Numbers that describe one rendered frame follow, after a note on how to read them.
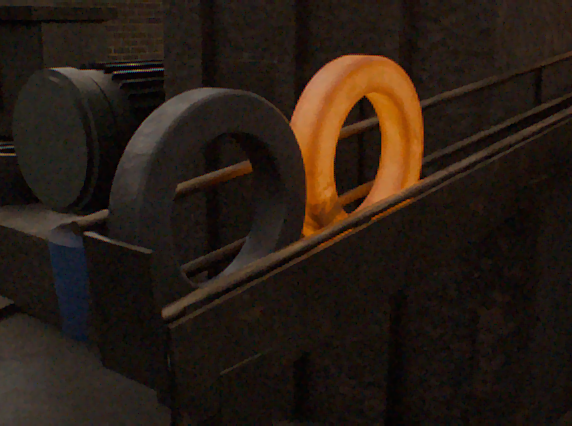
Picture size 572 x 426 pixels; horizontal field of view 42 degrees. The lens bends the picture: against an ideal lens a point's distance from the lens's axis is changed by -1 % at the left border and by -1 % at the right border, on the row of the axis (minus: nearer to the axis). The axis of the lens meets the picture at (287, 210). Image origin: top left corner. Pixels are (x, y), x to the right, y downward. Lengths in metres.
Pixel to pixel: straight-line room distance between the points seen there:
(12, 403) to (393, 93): 1.25
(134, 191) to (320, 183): 0.19
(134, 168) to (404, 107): 0.32
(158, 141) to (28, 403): 1.29
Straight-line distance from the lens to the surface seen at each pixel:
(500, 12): 1.12
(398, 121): 0.76
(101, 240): 0.54
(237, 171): 0.67
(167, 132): 0.53
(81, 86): 1.96
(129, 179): 0.53
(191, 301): 0.54
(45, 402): 1.76
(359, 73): 0.69
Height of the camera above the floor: 0.80
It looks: 14 degrees down
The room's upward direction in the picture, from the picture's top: straight up
